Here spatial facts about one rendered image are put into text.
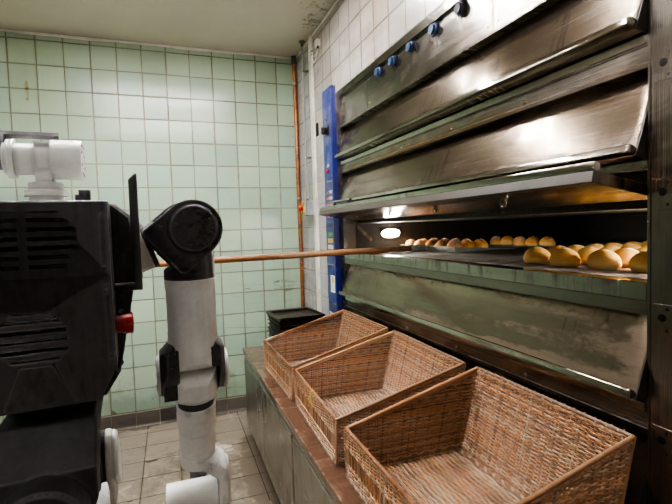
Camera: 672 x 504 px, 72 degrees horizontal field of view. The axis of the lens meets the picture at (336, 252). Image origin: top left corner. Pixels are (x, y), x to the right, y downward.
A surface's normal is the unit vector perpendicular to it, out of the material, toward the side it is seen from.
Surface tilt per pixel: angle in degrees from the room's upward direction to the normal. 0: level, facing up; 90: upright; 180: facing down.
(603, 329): 70
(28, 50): 90
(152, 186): 90
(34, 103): 90
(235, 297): 90
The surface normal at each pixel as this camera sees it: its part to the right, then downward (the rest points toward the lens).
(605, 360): -0.89, -0.30
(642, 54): -0.94, 0.05
